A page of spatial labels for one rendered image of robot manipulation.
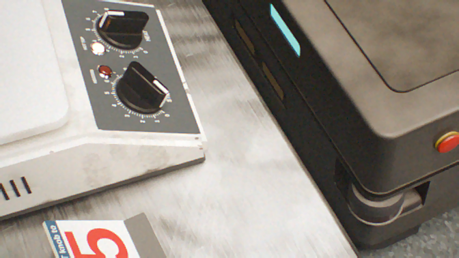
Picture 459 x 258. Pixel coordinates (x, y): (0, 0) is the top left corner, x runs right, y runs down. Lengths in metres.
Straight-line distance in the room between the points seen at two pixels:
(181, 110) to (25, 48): 0.11
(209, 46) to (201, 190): 0.12
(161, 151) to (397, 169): 0.63
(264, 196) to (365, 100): 0.54
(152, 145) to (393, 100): 0.60
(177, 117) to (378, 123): 0.55
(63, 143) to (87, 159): 0.02
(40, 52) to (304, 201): 0.19
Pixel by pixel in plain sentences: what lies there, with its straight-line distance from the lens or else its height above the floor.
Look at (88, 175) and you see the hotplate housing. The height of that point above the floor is 0.78.
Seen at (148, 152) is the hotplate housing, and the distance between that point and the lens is 0.57.
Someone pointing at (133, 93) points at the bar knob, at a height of 0.80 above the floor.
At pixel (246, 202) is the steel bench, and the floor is 0.75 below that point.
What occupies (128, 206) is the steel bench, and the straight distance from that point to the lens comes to 0.59.
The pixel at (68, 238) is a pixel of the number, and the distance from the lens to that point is 0.55.
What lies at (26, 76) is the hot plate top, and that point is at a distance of 0.55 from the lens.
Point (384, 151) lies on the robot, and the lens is 1.11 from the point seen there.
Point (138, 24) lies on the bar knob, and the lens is 0.61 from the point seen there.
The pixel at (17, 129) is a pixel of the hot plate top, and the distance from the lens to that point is 0.53.
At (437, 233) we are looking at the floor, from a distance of 1.44.
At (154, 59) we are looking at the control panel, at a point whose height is 0.79.
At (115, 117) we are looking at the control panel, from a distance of 0.56.
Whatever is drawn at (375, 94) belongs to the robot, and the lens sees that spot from 1.12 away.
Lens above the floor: 1.26
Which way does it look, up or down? 56 degrees down
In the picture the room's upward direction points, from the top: 5 degrees counter-clockwise
